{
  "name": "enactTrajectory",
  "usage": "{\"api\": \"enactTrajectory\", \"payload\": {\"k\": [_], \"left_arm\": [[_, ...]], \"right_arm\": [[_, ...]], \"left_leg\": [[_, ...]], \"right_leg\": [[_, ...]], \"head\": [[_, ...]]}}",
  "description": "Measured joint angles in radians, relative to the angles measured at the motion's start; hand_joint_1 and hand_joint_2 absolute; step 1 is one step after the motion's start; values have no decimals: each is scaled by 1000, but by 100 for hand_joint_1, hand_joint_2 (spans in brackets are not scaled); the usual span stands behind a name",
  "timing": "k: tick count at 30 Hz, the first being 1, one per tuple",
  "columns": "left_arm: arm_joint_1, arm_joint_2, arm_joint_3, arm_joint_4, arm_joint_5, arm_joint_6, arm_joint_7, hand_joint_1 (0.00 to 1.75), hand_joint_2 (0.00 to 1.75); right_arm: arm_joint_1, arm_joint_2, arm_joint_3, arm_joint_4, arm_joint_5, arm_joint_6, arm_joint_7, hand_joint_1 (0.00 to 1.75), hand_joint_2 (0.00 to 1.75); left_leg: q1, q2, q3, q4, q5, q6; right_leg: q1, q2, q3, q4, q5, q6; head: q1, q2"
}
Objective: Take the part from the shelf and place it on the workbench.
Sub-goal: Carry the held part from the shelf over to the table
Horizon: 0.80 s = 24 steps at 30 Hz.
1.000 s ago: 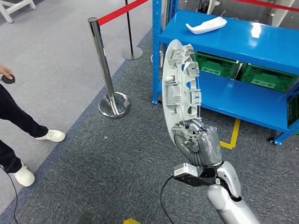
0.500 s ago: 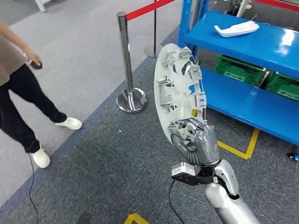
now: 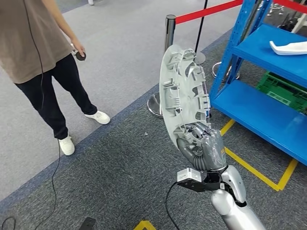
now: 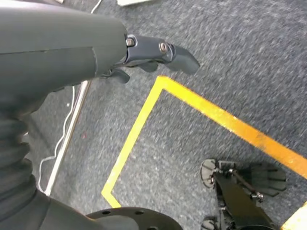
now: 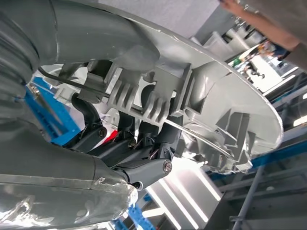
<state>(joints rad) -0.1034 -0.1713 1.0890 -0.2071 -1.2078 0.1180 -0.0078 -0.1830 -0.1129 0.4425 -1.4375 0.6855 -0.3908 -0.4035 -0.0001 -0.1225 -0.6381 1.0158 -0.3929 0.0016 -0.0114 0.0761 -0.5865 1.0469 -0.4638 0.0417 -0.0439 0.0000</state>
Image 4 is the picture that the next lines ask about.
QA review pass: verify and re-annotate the black robot left foot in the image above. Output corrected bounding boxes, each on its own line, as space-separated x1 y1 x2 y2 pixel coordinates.
200 159 287 230

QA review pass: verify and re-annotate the yellow floor tape square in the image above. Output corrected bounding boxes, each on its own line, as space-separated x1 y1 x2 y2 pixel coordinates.
101 75 307 230

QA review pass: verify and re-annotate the white floor cable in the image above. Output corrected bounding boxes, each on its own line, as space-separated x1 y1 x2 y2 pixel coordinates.
38 0 103 195

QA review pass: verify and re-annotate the white power strip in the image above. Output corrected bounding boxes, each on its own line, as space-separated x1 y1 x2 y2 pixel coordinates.
117 0 154 7

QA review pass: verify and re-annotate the steel workbench table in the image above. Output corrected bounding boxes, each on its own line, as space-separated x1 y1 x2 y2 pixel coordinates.
44 80 91 196

